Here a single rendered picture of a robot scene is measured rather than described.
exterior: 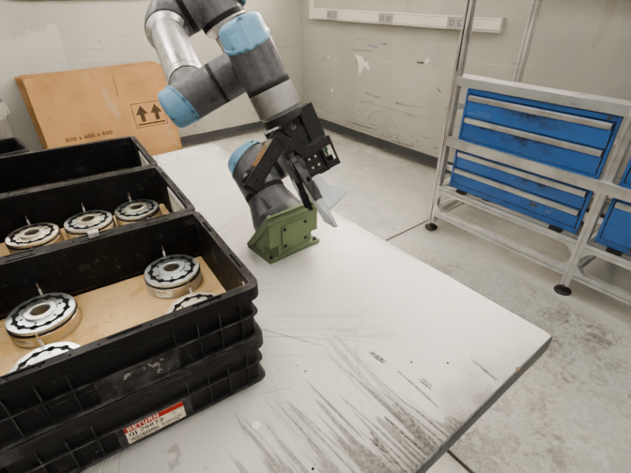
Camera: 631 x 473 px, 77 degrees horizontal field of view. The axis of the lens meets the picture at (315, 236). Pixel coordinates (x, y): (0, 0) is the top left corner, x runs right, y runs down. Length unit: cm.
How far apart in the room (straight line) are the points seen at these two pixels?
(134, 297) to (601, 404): 168
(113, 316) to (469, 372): 66
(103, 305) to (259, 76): 49
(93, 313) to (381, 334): 56
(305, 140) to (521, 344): 60
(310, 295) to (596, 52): 245
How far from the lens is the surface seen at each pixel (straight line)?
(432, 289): 102
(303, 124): 70
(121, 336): 60
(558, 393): 189
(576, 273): 234
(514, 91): 223
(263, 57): 67
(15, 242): 107
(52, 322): 79
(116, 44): 395
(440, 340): 90
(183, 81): 79
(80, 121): 374
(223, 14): 110
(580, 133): 216
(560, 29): 310
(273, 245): 105
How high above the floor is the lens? 132
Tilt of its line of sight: 32 degrees down
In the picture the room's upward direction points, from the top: straight up
